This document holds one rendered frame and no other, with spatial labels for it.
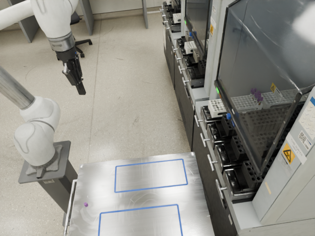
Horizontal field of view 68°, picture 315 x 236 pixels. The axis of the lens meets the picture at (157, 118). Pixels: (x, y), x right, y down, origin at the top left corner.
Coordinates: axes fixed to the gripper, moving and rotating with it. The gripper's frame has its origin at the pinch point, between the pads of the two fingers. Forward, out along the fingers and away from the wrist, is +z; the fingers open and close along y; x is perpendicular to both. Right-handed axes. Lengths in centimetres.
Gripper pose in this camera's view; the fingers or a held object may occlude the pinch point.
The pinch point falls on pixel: (80, 87)
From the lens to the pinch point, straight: 110.8
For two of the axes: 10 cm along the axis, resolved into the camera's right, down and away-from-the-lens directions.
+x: 9.9, 0.3, -1.2
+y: -1.1, 7.3, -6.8
